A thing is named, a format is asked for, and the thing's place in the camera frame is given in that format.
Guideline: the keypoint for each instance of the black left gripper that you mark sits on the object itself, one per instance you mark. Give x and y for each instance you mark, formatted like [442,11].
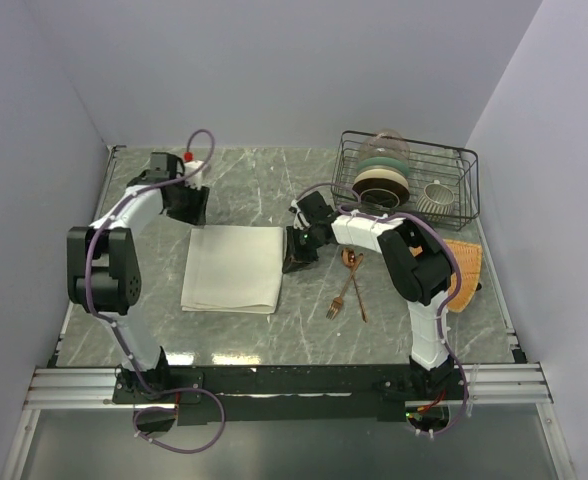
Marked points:
[197,213]

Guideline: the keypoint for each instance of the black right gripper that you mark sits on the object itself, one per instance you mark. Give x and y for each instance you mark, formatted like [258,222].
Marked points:
[295,257]

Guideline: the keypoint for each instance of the white cloth napkin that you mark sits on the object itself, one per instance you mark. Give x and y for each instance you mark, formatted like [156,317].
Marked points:
[235,269]

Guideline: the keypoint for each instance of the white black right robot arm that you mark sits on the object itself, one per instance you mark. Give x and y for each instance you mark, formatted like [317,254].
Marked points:
[419,265]

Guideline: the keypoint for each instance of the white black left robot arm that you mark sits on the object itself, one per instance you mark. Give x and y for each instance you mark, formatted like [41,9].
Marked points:
[103,273]

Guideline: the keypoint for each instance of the rose gold spoon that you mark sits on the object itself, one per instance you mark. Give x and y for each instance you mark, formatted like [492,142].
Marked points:
[349,259]

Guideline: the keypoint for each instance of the rose gold fork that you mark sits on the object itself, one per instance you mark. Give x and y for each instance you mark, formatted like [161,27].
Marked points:
[337,303]

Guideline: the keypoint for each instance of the dark brown glossy bowl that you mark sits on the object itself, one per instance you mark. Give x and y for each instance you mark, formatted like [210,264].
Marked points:
[387,193]

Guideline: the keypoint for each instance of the cream white plate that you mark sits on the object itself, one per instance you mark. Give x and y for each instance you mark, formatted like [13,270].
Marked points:
[382,173]

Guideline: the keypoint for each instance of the teal green plate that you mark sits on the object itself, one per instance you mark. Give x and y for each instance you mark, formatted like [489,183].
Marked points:
[384,162]

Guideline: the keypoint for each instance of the grey ribbed cup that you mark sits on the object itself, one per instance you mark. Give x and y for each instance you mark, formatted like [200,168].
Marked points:
[436,202]

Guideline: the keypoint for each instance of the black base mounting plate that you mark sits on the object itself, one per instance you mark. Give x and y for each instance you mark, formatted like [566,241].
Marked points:
[198,395]

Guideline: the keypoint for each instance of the woven bamboo tray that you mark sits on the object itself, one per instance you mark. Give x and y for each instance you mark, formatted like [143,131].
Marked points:
[469,258]

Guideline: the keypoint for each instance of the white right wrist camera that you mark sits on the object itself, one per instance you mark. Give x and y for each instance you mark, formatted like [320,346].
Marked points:
[300,221]

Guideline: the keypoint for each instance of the dark wire dish rack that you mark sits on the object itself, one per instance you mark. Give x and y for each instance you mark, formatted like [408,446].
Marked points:
[453,167]

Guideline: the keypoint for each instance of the aluminium frame rail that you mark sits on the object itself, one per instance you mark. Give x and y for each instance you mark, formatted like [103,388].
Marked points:
[85,388]

